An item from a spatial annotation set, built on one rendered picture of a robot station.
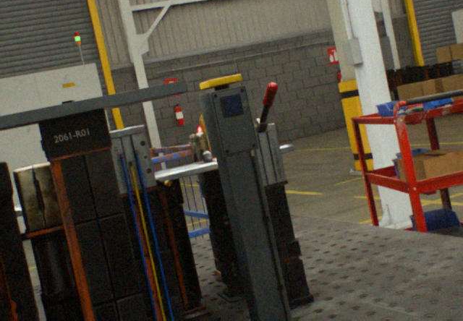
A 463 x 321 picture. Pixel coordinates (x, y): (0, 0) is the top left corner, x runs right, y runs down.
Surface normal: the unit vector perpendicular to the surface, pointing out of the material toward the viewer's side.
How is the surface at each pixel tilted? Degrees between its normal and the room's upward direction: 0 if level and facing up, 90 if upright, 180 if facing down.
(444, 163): 90
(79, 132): 90
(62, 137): 90
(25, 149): 90
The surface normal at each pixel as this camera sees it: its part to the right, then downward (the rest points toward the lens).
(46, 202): 0.30, -0.01
